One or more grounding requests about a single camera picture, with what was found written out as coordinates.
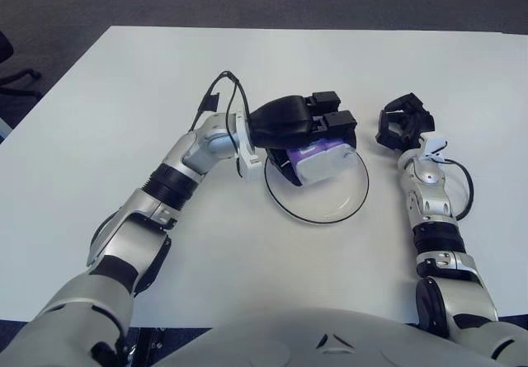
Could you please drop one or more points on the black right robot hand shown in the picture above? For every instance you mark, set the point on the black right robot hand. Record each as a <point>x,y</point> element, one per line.
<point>406,125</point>

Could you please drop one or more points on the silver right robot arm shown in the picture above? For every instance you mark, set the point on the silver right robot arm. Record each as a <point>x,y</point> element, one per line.
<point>445,284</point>

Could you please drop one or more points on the white desk edge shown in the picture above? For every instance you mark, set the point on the white desk edge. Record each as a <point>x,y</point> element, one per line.
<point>3,130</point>

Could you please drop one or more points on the grey robot torso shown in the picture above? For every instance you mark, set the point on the grey robot torso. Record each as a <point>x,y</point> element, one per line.
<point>321,338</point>

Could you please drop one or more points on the purple tissue paper pack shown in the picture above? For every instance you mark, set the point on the purple tissue paper pack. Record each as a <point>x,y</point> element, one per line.
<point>319,163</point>

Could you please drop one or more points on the white plate with black rim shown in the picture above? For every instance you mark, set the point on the white plate with black rim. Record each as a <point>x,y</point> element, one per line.
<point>326,202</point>

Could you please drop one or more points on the black office chair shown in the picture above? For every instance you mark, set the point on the black office chair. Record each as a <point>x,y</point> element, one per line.
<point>8,78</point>

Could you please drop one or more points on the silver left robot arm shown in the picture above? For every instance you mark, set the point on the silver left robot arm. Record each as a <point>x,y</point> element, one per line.
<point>132,239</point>

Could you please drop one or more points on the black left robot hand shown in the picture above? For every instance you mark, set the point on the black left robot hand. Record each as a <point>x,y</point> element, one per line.
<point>284,121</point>

